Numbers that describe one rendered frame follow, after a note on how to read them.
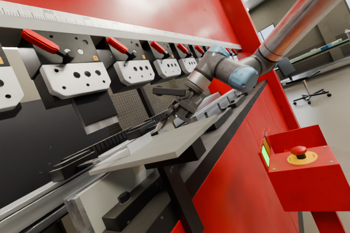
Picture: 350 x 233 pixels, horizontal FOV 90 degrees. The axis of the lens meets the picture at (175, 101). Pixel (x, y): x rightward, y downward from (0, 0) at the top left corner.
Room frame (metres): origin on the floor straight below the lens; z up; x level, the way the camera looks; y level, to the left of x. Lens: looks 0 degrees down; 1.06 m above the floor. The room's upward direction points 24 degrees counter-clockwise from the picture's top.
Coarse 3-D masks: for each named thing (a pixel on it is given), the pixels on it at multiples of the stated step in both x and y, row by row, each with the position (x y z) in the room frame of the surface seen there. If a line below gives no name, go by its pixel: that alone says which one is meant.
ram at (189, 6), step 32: (0, 0) 0.36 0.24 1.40; (32, 0) 0.41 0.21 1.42; (64, 0) 0.47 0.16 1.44; (96, 0) 0.57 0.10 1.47; (128, 0) 0.70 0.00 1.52; (160, 0) 0.92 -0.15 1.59; (192, 0) 1.34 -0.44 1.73; (0, 32) 0.36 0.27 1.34; (64, 32) 0.44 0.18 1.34; (96, 32) 0.52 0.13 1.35; (128, 32) 0.63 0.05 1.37; (192, 32) 1.11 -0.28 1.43; (224, 32) 1.79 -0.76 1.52
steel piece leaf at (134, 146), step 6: (138, 138) 0.40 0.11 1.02; (144, 138) 0.42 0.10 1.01; (150, 138) 0.44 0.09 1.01; (132, 144) 0.38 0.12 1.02; (138, 144) 0.40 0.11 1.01; (144, 144) 0.41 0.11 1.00; (126, 150) 0.45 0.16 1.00; (132, 150) 0.37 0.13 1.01; (114, 156) 0.44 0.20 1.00; (120, 156) 0.40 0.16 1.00; (126, 156) 0.37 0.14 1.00
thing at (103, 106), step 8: (88, 96) 0.46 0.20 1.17; (96, 96) 0.48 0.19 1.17; (104, 96) 0.50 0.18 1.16; (72, 104) 0.44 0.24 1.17; (80, 104) 0.44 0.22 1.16; (88, 104) 0.46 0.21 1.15; (96, 104) 0.48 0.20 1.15; (104, 104) 0.49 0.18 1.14; (112, 104) 0.51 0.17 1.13; (80, 112) 0.43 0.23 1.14; (88, 112) 0.45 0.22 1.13; (96, 112) 0.47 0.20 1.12; (104, 112) 0.48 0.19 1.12; (112, 112) 0.50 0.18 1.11; (80, 120) 0.44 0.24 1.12; (88, 120) 0.44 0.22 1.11; (96, 120) 0.46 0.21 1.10; (104, 120) 0.49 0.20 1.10; (112, 120) 0.51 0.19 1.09; (88, 128) 0.45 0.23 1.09; (96, 128) 0.46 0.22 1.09
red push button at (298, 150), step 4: (292, 148) 0.50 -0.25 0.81; (296, 148) 0.49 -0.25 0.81; (300, 148) 0.48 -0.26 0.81; (304, 148) 0.47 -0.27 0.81; (292, 152) 0.48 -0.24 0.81; (296, 152) 0.47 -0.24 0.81; (300, 152) 0.47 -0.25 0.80; (304, 152) 0.47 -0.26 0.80; (296, 156) 0.49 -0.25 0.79; (300, 156) 0.48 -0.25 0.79; (304, 156) 0.48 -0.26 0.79
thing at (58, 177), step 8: (88, 152) 0.61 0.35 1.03; (72, 160) 0.57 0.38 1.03; (80, 160) 0.58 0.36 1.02; (88, 160) 0.59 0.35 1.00; (96, 160) 0.49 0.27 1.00; (56, 168) 0.57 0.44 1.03; (64, 168) 0.54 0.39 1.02; (72, 168) 0.55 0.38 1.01; (80, 168) 0.57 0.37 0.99; (56, 176) 0.56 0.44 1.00; (64, 176) 0.53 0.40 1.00
